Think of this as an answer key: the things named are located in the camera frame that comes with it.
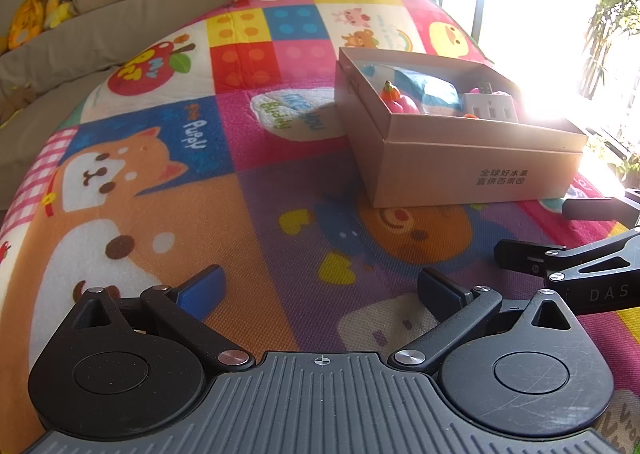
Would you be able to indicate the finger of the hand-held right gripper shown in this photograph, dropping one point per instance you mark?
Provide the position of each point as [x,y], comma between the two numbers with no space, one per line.
[525,256]
[595,209]

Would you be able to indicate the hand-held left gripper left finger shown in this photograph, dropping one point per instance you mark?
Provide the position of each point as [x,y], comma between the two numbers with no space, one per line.
[200,294]

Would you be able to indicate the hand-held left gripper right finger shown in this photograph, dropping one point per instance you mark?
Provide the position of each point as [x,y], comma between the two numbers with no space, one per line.
[435,291]

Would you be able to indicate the brown cardboard box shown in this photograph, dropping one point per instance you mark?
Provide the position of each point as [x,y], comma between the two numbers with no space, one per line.
[450,164]

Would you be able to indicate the white power socket adapter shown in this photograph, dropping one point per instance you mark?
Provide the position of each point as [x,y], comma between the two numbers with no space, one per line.
[492,106]

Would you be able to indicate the pink plastic mesh basket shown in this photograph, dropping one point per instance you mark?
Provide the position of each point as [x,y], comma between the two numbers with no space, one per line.
[404,106]

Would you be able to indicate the orange pumpkin toy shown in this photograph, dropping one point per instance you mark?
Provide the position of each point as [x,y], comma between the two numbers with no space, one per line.
[389,91]

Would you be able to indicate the colourful printed blanket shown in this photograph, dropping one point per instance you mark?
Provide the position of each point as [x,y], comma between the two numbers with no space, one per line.
[200,194]

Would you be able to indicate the blue and white packet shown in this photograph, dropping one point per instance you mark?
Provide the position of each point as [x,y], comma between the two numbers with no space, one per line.
[435,91]

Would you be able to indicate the potted green plant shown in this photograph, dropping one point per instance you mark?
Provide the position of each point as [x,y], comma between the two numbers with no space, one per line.
[612,9]

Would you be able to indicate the grey sofa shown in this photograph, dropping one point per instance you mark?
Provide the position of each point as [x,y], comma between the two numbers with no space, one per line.
[45,84]

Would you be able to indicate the brown plush toy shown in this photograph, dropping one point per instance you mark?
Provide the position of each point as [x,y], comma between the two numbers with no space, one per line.
[15,104]

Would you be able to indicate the yellow round plush toy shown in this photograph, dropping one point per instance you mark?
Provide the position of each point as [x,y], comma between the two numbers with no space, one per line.
[25,24]

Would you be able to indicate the yellow duck plush toy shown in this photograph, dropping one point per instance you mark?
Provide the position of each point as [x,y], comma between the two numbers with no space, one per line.
[52,4]

